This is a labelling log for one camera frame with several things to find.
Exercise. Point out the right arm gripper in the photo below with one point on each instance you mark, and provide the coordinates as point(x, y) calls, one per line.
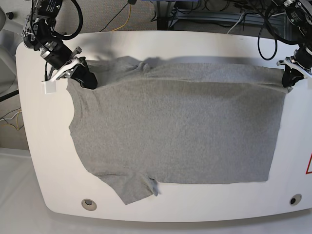
point(61, 62)

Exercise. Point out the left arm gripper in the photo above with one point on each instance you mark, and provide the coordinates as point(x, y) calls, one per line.
point(297, 67)

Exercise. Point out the grey T-shirt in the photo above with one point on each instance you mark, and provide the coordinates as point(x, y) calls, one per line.
point(185, 123)

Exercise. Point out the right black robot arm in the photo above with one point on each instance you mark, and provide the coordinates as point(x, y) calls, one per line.
point(39, 34)

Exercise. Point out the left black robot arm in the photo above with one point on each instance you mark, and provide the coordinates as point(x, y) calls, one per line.
point(299, 14)

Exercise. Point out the white office chair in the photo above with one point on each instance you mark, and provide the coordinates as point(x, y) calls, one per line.
point(10, 39)

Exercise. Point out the red warning triangle sticker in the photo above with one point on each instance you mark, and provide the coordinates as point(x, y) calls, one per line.
point(309, 167)

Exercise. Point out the right table grommet hole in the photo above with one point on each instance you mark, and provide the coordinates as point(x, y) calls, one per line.
point(295, 199)

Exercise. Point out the table grommet hole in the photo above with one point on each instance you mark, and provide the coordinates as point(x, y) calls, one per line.
point(89, 205)
point(295, 199)

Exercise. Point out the left table grommet hole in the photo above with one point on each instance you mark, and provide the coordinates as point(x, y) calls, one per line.
point(89, 205)

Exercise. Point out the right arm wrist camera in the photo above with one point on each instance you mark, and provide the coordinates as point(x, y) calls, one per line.
point(49, 87)

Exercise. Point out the aluminium extrusion frame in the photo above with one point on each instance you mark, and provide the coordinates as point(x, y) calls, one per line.
point(226, 17)

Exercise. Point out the black table leg post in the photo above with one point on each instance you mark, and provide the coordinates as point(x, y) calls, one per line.
point(165, 14)

